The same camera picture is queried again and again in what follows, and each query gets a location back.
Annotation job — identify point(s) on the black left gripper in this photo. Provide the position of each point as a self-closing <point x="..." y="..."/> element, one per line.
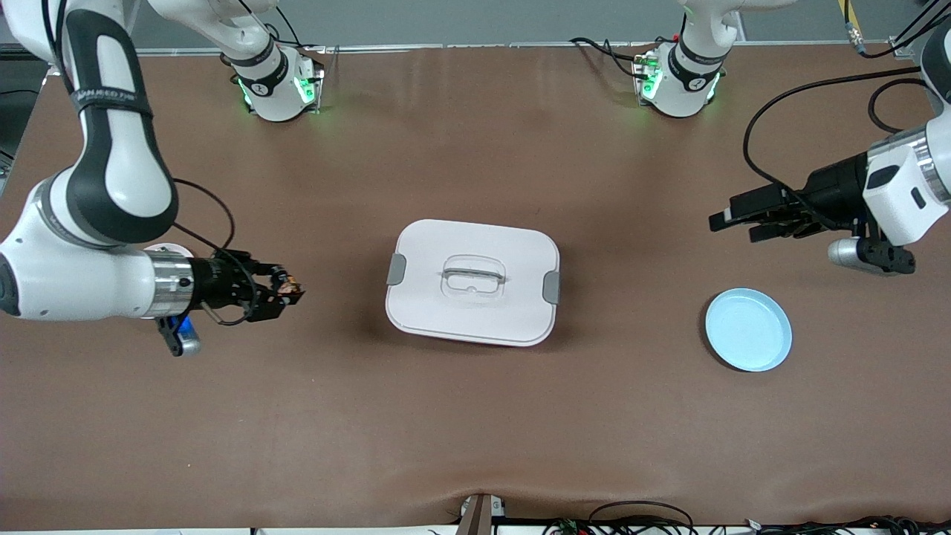
<point x="833" y="187"/>

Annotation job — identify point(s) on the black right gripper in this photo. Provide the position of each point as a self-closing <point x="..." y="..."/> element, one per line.
<point x="213" y="283"/>

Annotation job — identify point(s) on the orange black push-button switch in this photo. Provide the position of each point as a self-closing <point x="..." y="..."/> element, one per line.
<point x="291" y="284"/>

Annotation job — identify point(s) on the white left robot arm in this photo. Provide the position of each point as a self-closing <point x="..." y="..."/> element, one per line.
<point x="687" y="74"/>

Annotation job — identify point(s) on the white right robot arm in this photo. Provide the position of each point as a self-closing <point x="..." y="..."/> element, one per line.
<point x="111" y="171"/>

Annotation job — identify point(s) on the white lidded storage box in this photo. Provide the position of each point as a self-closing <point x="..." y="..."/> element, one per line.
<point x="475" y="316"/>

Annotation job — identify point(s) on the pink round plate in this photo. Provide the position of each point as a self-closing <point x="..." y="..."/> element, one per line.
<point x="171" y="248"/>

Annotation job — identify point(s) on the light blue round plate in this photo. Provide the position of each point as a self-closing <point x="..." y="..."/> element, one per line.
<point x="748" y="331"/>

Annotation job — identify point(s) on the brown table cover mat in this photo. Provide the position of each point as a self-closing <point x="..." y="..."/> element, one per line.
<point x="475" y="416"/>

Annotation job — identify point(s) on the aluminium frame profile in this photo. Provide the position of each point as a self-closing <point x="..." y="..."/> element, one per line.
<point x="910" y="41"/>

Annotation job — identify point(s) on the aluminium table edge rail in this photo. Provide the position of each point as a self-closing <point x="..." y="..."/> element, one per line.
<point x="386" y="48"/>

